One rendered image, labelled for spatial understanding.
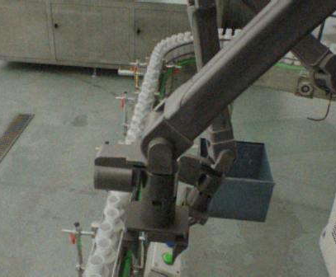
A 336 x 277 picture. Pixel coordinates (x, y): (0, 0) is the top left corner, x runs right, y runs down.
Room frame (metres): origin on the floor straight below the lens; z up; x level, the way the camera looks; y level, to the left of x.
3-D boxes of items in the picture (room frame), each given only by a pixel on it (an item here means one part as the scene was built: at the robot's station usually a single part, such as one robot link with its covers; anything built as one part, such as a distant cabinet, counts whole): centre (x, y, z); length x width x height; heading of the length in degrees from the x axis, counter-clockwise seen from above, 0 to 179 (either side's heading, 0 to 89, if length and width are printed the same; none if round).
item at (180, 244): (0.50, -0.02, 1.44); 0.07 x 0.07 x 0.09; 86
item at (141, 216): (0.50, -0.01, 1.51); 0.10 x 0.07 x 0.07; 86
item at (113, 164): (0.50, 0.03, 1.60); 0.12 x 0.09 x 0.12; 87
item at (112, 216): (0.86, 0.12, 1.08); 0.06 x 0.06 x 0.17
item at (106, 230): (0.80, 0.13, 1.08); 0.06 x 0.06 x 0.17
